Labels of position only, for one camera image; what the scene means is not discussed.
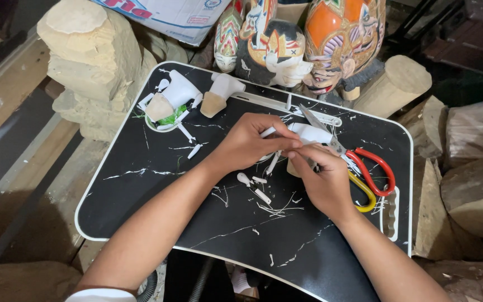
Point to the pale round wood log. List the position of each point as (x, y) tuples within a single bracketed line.
[(392, 84)]

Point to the white wooden puppet torso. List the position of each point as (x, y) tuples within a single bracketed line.
[(222, 90), (312, 133), (178, 91)]

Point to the white thread scraps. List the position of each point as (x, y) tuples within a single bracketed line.
[(276, 208)]

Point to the person's left hand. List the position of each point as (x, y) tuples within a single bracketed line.
[(241, 144)]

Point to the striped painted puppet head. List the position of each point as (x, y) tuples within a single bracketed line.
[(227, 42)]

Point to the orange crowned puppet head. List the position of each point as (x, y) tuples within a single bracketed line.
[(329, 29)]

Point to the person's white sock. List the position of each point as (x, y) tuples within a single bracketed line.
[(240, 280)]

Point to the black marble lap desk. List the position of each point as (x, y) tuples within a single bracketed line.
[(162, 201)]

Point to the person's white sleeve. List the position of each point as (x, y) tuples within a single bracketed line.
[(101, 295)]

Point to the pile of white puppet limbs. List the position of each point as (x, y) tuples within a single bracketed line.
[(186, 132)]

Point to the blue and white puppet headdress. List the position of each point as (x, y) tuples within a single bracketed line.
[(258, 16)]

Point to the white puppet arm stick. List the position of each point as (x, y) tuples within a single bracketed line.
[(267, 132)]

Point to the small white peg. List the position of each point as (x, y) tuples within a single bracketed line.
[(288, 101)]

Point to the black-haired white-faced puppet head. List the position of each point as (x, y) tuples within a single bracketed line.
[(266, 56)]

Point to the person's right hand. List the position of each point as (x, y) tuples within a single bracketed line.
[(327, 184)]

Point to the dark wooden steps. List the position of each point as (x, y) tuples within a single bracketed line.
[(468, 37)]

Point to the rough carved wood block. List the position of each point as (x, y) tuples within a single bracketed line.
[(94, 63)]

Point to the white cardboard box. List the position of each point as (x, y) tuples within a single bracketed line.
[(174, 14)]

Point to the heap of wood logs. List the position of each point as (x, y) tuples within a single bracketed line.
[(472, 188)]

